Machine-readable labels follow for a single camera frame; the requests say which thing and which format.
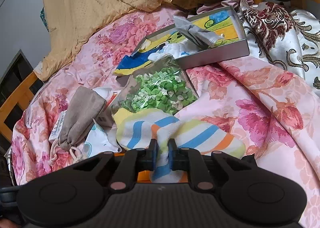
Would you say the striped pastel sock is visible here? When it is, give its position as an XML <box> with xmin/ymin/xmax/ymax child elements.
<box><xmin>113</xmin><ymin>108</ymin><xmax>246</xmax><ymax>183</ymax></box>

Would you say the grey sock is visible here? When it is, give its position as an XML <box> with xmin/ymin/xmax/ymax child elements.
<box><xmin>173</xmin><ymin>15</ymin><xmax>225</xmax><ymax>49</ymax></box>

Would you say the white printed cloth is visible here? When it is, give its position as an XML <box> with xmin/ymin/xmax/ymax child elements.
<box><xmin>82</xmin><ymin>120</ymin><xmax>122</xmax><ymax>158</ymax></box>

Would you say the white small carton box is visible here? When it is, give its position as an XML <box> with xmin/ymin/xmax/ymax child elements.
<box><xmin>49</xmin><ymin>86</ymin><xmax>120</xmax><ymax>147</ymax></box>

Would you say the bag of green paper stars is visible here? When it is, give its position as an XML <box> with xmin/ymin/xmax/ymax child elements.
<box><xmin>112</xmin><ymin>54</ymin><xmax>199</xmax><ymax>115</ymax></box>

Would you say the pink floral quilt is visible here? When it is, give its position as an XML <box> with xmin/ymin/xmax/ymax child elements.
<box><xmin>12</xmin><ymin>8</ymin><xmax>319</xmax><ymax>227</ymax></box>

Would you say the colourful cartoon towel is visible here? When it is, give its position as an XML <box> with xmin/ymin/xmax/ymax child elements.
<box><xmin>113</xmin><ymin>10</ymin><xmax>244</xmax><ymax>76</ymax></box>

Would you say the white gold brocade cloth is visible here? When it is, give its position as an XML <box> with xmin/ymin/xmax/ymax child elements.
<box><xmin>237</xmin><ymin>0</ymin><xmax>319</xmax><ymax>94</ymax></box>

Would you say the grey drawstring pouch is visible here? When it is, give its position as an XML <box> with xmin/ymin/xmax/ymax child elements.
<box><xmin>48</xmin><ymin>86</ymin><xmax>106</xmax><ymax>166</ymax></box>

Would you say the wooden bed frame left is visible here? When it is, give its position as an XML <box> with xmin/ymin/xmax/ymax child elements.
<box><xmin>0</xmin><ymin>72</ymin><xmax>38</xmax><ymax>143</ymax></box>

